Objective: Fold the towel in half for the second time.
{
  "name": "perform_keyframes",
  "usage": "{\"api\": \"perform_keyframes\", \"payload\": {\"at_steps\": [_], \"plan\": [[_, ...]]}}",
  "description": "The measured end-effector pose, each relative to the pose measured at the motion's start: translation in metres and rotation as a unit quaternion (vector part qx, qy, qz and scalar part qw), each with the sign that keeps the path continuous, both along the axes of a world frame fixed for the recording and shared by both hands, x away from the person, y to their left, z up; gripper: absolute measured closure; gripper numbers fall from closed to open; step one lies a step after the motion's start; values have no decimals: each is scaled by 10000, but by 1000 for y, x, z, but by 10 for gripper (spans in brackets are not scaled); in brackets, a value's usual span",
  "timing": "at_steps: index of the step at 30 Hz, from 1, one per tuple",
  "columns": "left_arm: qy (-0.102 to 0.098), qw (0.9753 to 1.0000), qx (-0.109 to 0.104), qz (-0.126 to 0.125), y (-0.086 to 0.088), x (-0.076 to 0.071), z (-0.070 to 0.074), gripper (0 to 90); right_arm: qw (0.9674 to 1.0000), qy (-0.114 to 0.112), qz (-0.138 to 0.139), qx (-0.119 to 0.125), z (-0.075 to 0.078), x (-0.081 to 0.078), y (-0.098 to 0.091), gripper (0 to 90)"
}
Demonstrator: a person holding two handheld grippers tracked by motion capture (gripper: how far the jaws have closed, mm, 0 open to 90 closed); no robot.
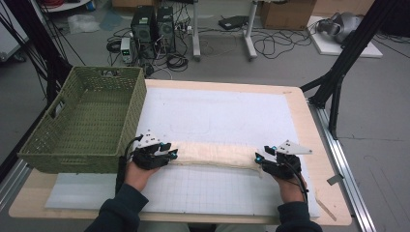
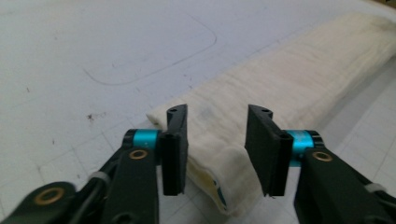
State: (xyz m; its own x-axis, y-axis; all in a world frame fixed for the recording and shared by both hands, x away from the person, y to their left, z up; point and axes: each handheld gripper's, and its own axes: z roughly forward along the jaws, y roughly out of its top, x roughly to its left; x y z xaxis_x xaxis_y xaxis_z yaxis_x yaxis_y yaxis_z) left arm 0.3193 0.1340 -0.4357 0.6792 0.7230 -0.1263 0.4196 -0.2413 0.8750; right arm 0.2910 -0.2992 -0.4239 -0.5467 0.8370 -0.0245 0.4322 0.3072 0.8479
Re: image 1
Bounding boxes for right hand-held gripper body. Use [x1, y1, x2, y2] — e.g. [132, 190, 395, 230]
[262, 139, 313, 180]

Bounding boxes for green woven basket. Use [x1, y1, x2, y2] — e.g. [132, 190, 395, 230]
[17, 66, 148, 175]

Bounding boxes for black floor cable tangle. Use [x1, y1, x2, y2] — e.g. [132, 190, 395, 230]
[250, 27, 312, 60]

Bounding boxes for white floor board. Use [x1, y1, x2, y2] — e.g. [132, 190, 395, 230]
[307, 15, 384, 59]

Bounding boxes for brown cardboard box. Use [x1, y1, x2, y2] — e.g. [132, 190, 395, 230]
[259, 0, 317, 31]

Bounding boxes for large black computer tower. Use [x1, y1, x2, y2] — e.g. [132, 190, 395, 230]
[131, 5, 158, 59]

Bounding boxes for cream printed cloth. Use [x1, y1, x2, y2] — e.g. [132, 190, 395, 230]
[168, 140, 264, 178]

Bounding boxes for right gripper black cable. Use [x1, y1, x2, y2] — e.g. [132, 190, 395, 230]
[283, 160, 309, 204]

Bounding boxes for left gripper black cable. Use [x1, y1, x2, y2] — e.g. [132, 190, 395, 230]
[115, 134, 144, 194]

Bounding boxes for black metal frame with cables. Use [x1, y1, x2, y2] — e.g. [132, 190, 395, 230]
[0, 0, 73, 105]

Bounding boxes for clear plastic bag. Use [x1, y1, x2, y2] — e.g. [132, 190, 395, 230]
[67, 14, 101, 35]

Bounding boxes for slim black computer tower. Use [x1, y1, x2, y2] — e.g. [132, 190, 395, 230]
[157, 6, 177, 54]

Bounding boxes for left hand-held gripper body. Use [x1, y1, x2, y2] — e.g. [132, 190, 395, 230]
[132, 130, 172, 171]

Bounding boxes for white table leg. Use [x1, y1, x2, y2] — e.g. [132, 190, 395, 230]
[244, 0, 259, 62]
[191, 0, 201, 62]

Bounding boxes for grey tape piece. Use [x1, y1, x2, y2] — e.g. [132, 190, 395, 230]
[326, 173, 345, 187]

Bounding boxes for black metal frame strut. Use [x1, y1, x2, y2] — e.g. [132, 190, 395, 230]
[300, 0, 400, 140]

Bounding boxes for thin wooden stick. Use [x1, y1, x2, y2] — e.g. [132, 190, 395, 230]
[317, 199, 337, 222]

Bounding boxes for person's legs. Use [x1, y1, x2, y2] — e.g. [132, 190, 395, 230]
[139, 221, 267, 232]

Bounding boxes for grey headset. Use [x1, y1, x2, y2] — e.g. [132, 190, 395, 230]
[316, 12, 364, 44]

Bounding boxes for aluminium rail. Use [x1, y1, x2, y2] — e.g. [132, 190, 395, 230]
[307, 100, 377, 232]
[0, 159, 32, 211]

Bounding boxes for person's left hand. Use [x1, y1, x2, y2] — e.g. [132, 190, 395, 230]
[124, 160, 161, 192]

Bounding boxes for person's right hand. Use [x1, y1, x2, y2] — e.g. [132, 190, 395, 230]
[272, 173, 308, 205]

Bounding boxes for black flat device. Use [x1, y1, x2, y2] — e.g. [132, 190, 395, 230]
[218, 14, 249, 31]

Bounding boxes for white grid mat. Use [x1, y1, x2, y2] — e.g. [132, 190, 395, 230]
[44, 86, 320, 218]

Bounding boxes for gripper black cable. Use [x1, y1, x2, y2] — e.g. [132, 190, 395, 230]
[283, 160, 309, 204]
[115, 134, 144, 194]

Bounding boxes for white power supply box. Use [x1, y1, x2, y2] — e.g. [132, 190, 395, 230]
[120, 37, 133, 65]

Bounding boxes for computer cable tangle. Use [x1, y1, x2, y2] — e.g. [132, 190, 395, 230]
[105, 27, 190, 76]

